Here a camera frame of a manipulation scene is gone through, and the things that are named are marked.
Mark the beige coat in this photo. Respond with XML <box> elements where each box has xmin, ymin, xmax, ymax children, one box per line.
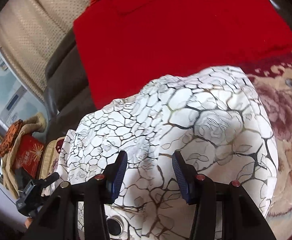
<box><xmin>1</xmin><ymin>112</ymin><xmax>47</xmax><ymax>199</ymax></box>

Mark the dark brown leather sofa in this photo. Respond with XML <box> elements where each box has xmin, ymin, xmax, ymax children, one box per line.
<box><xmin>43</xmin><ymin>30</ymin><xmax>97</xmax><ymax>143</ymax></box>

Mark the floral plush sofa cover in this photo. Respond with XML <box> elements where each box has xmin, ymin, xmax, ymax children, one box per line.
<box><xmin>238</xmin><ymin>53</ymin><xmax>292</xmax><ymax>239</ymax></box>

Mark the orange black patterned cloth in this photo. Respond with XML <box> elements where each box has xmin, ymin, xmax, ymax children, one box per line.
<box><xmin>0</xmin><ymin>119</ymin><xmax>23</xmax><ymax>158</ymax></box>

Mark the white crackle-pattern garment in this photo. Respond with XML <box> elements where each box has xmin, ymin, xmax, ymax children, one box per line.
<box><xmin>55</xmin><ymin>66</ymin><xmax>278</xmax><ymax>239</ymax></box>

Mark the beige dotted curtain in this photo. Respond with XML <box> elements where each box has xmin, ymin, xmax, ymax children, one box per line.
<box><xmin>0</xmin><ymin>0</ymin><xmax>90</xmax><ymax>99</ymax></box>

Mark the silver glass-door refrigerator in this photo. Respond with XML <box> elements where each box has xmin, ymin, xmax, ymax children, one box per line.
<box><xmin>0</xmin><ymin>48</ymin><xmax>48</xmax><ymax>130</ymax></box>

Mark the red blanket on sofa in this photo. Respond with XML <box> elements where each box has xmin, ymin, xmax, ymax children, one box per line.
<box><xmin>73</xmin><ymin>0</ymin><xmax>292</xmax><ymax>108</ymax></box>

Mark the person's left hand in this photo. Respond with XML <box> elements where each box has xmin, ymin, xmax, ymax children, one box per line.
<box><xmin>25</xmin><ymin>217</ymin><xmax>33</xmax><ymax>229</ymax></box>

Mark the red gift box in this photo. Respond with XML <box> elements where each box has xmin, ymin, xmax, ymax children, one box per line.
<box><xmin>13</xmin><ymin>134</ymin><xmax>44</xmax><ymax>178</ymax></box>

